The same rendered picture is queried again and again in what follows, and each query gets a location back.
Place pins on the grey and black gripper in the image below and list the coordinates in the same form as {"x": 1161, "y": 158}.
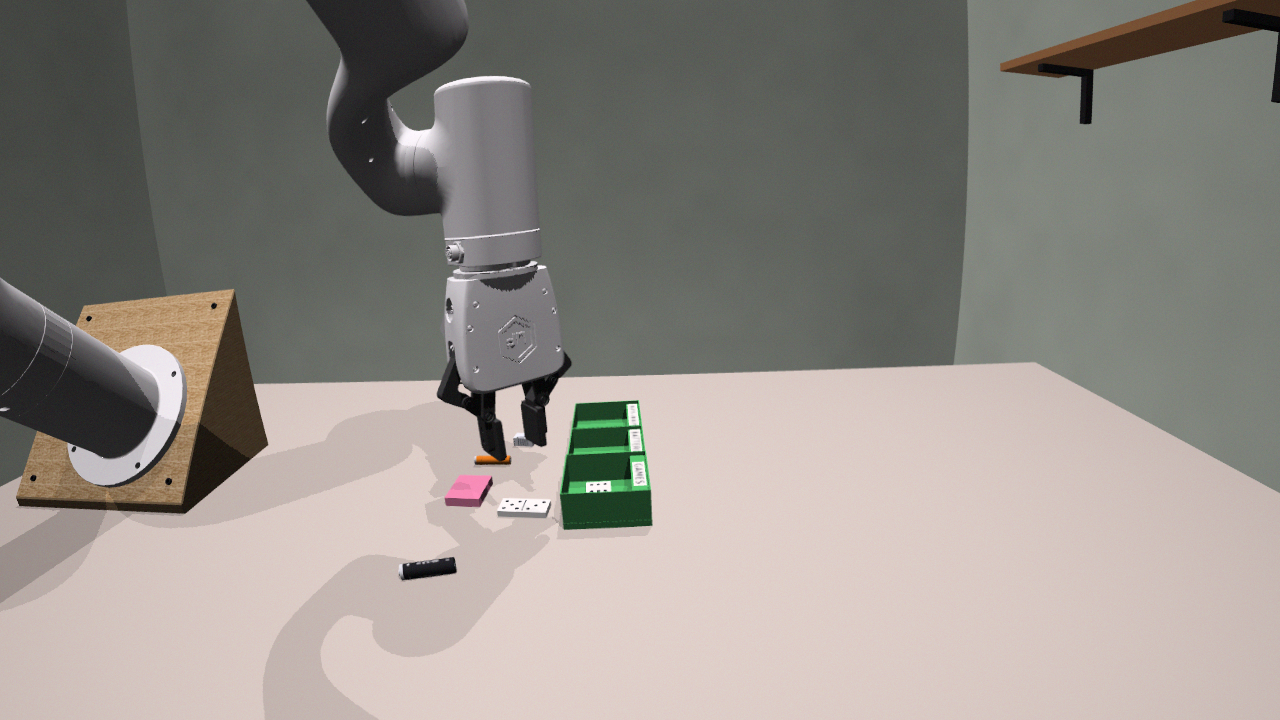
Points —
{"x": 515, "y": 338}

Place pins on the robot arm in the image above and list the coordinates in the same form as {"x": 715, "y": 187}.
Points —
{"x": 476, "y": 167}

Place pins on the black aa battery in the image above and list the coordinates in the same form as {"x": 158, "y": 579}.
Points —
{"x": 429, "y": 568}

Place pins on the green three-compartment bin rack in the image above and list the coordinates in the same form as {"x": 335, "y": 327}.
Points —
{"x": 613, "y": 427}

